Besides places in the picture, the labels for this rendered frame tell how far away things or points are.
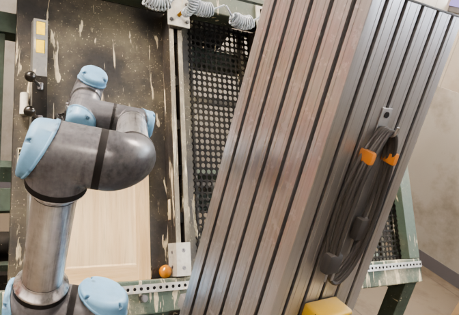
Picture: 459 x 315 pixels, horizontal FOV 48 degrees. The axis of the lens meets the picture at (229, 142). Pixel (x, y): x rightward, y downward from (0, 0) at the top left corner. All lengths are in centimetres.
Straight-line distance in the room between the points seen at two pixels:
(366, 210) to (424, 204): 426
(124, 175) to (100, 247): 101
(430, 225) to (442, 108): 109
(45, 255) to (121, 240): 89
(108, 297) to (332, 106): 68
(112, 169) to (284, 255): 34
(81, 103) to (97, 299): 48
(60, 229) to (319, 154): 53
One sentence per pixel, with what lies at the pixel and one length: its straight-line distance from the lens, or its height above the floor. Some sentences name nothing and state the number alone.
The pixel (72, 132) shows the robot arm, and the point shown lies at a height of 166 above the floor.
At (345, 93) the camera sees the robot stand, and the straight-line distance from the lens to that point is 84.
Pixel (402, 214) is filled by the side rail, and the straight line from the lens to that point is 290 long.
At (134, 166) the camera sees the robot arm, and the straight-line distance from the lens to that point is 97.
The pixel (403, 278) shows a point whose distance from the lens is 284.
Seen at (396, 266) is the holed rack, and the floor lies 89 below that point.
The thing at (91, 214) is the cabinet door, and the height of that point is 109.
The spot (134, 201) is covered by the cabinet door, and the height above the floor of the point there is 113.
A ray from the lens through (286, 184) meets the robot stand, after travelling 91.
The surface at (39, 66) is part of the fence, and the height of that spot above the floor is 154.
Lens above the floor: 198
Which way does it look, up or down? 16 degrees down
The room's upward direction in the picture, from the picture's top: 15 degrees clockwise
